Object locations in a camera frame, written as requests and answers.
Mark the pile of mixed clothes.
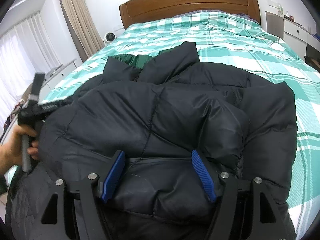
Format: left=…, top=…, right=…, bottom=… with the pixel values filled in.
left=4, top=90, right=28, bottom=132

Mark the beige curtain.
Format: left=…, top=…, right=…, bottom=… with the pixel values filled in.
left=57, top=0, right=106, bottom=65

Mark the white desk with drawer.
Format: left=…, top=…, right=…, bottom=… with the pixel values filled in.
left=265, top=10, right=320, bottom=73

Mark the black puffer jacket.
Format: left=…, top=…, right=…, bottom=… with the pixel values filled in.
left=5, top=41, right=298, bottom=240

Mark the wooden headboard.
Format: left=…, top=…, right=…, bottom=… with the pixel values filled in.
left=119, top=0, right=262, bottom=30

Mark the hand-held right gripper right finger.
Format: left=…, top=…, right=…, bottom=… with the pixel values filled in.
left=191, top=149, right=282, bottom=240

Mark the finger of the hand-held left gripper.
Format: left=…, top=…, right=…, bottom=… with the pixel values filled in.
left=37, top=99, right=73, bottom=115
left=28, top=72, right=46, bottom=107

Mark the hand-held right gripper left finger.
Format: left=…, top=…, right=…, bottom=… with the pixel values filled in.
left=40, top=150, right=126, bottom=240

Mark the white sheer curtain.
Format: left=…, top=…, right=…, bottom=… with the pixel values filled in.
left=0, top=11, right=62, bottom=132

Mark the white round fan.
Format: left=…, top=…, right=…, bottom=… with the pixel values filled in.
left=103, top=32, right=116, bottom=46

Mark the person's left hand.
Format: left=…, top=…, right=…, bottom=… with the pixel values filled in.
left=0, top=126, right=40, bottom=176

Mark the bed with green plaid cover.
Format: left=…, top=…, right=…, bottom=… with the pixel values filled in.
left=5, top=10, right=320, bottom=240

